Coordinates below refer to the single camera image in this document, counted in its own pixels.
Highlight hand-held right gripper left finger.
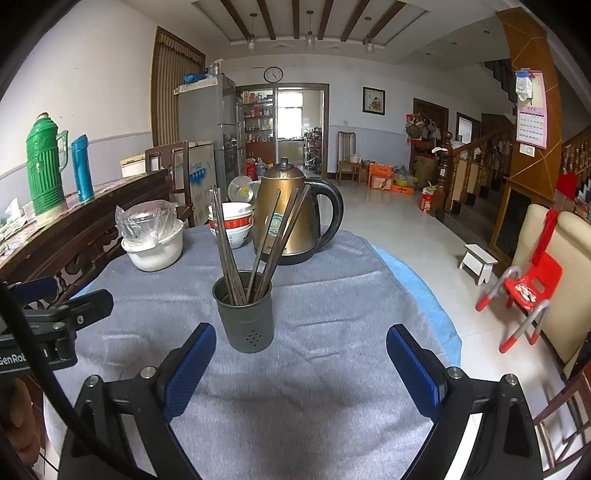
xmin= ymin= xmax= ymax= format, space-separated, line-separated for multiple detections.
xmin=58 ymin=322 xmax=217 ymax=480

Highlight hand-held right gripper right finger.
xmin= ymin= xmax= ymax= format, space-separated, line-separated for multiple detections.
xmin=386 ymin=324 xmax=544 ymax=480

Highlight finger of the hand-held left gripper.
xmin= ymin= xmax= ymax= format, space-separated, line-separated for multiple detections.
xmin=21 ymin=289 xmax=114 ymax=330
xmin=7 ymin=276 xmax=57 ymax=305

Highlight grey perforated utensil holder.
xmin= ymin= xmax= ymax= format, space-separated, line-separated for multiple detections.
xmin=211 ymin=270 xmax=274 ymax=355

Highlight dark metal chopstick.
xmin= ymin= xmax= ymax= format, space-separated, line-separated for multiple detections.
xmin=216 ymin=187 xmax=242 ymax=306
xmin=220 ymin=188 xmax=246 ymax=304
xmin=252 ymin=188 xmax=294 ymax=298
xmin=255 ymin=186 xmax=299 ymax=297
xmin=213 ymin=187 xmax=238 ymax=306
xmin=247 ymin=189 xmax=282 ymax=304
xmin=259 ymin=184 xmax=311 ymax=296
xmin=209 ymin=188 xmax=235 ymax=306

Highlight person's left hand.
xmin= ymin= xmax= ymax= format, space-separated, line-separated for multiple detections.
xmin=0 ymin=378 xmax=44 ymax=467

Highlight light blue cloth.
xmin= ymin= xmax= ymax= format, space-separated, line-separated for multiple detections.
xmin=372 ymin=244 xmax=463 ymax=370

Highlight white plastic basin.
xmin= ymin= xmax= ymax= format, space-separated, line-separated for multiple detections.
xmin=121 ymin=219 xmax=184 ymax=272

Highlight clear plastic bag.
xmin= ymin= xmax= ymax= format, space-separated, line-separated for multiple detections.
xmin=115 ymin=200 xmax=178 ymax=241

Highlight grey tablecloth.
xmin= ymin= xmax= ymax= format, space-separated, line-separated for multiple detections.
xmin=44 ymin=225 xmax=444 ymax=480

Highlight green thermos jug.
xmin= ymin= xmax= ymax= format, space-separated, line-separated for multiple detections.
xmin=25 ymin=112 xmax=69 ymax=217

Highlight small white stool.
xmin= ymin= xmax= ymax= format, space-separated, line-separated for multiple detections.
xmin=458 ymin=244 xmax=498 ymax=286

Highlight blue thermos bottle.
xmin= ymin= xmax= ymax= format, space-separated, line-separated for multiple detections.
xmin=71 ymin=134 xmax=95 ymax=203

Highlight white bowl red emblem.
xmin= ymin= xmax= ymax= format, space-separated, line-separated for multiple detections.
xmin=211 ymin=228 xmax=253 ymax=250

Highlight red plastic child chair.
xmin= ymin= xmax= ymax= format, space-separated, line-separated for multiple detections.
xmin=475 ymin=251 xmax=564 ymax=354

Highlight brown wooden chair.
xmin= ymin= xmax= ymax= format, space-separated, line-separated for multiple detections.
xmin=531 ymin=351 xmax=591 ymax=472

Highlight white bowl red band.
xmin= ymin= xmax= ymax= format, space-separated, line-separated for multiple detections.
xmin=208 ymin=202 xmax=254 ymax=230

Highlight dark wooden chair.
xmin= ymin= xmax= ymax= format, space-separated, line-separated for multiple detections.
xmin=145 ymin=141 xmax=190 ymax=222

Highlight white box blue print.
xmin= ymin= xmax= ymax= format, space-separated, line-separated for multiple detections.
xmin=185 ymin=141 xmax=218 ymax=217

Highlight gold electric kettle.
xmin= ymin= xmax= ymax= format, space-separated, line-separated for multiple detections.
xmin=252 ymin=158 xmax=345 ymax=266

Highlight cream chair back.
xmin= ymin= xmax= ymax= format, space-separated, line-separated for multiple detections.
xmin=512 ymin=203 xmax=591 ymax=365

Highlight red tassel ornament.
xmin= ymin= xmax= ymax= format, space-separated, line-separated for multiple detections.
xmin=533 ymin=208 xmax=559 ymax=268

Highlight orange cardboard boxes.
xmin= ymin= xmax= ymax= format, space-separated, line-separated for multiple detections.
xmin=368 ymin=161 xmax=416 ymax=195

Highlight wooden stair railing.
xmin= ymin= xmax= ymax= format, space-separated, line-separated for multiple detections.
xmin=438 ymin=131 xmax=515 ymax=215

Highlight grey refrigerator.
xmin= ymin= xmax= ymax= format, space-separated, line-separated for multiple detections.
xmin=178 ymin=74 xmax=245 ymax=199

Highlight wooden pillar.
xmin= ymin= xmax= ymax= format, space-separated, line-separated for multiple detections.
xmin=489 ymin=9 xmax=561 ymax=259

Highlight wooden dining chair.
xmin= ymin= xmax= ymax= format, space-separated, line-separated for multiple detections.
xmin=336 ymin=131 xmax=361 ymax=188

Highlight brown wooden slat panel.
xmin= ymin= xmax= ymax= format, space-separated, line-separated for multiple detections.
xmin=151 ymin=27 xmax=206 ymax=148

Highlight shelf with bottles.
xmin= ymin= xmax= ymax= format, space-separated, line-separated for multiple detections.
xmin=240 ymin=90 xmax=278 ymax=162

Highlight framed flower picture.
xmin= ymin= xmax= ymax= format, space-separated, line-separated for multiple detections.
xmin=362 ymin=87 xmax=386 ymax=114

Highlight black cable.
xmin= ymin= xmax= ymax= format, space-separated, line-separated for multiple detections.
xmin=0 ymin=281 xmax=144 ymax=480

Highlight pink wall calendar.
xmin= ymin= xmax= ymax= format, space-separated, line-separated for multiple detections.
xmin=515 ymin=69 xmax=548 ymax=149

